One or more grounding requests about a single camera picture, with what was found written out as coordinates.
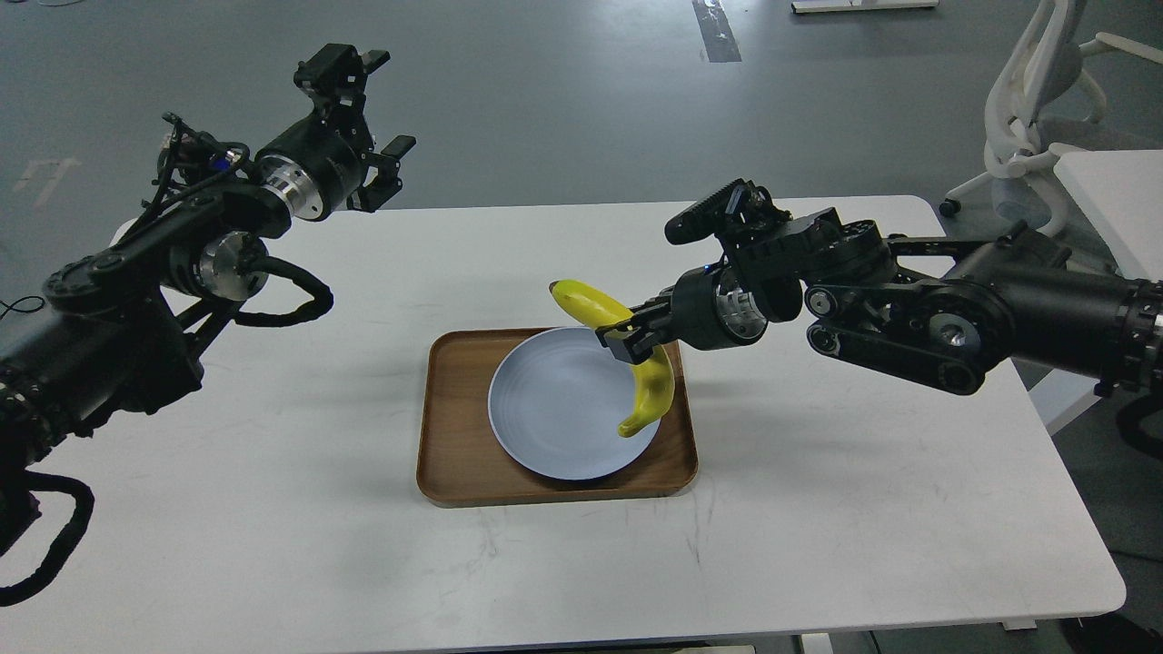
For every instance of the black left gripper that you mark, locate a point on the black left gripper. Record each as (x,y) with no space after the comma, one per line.
(320,168)

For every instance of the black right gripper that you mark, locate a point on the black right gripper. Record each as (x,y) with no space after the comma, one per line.
(706,308)

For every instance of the yellow banana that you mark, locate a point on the yellow banana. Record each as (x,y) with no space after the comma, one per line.
(650,365)

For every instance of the light blue plate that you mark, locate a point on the light blue plate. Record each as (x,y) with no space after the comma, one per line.
(555,403)

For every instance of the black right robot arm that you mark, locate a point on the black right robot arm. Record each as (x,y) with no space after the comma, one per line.
(941,312)

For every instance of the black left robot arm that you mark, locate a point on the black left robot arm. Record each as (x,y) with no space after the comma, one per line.
(125,328)

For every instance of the brown wooden tray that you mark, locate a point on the brown wooden tray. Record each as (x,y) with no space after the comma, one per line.
(461,464)

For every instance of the white floor base board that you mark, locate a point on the white floor base board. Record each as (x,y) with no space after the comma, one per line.
(843,6)

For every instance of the white office chair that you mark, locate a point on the white office chair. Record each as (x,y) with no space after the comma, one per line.
(1045,104)

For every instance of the white side table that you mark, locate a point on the white side table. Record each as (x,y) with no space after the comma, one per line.
(1121,195)

